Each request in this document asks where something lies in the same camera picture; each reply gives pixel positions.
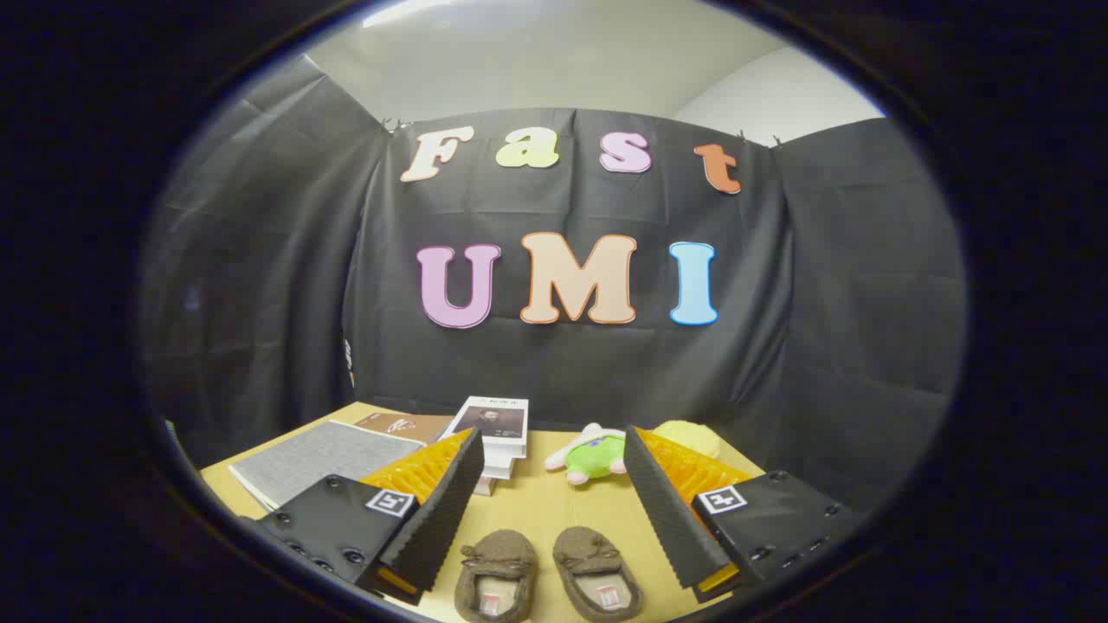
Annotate brown cardboard box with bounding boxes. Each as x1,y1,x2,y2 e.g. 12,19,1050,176
353,411,455,444

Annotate pink plush toy green shorts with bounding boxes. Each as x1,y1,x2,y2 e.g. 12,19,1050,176
544,422,628,485

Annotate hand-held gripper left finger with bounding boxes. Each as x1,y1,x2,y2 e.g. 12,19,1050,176
238,426,486,607

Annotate white book with portrait cover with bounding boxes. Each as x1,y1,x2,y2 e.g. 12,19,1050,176
440,395,530,459

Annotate brown fuzzy slipper shoe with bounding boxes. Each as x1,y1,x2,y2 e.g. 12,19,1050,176
454,530,539,623
551,526,644,622

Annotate fabric storage box with lid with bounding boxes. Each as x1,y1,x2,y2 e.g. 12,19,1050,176
228,420,427,513

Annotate yellow plush toy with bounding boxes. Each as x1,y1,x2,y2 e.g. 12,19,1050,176
651,420,722,459

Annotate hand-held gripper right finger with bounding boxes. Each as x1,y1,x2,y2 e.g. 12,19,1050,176
623,424,866,604

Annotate black backdrop cloth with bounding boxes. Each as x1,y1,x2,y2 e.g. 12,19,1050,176
138,54,969,511

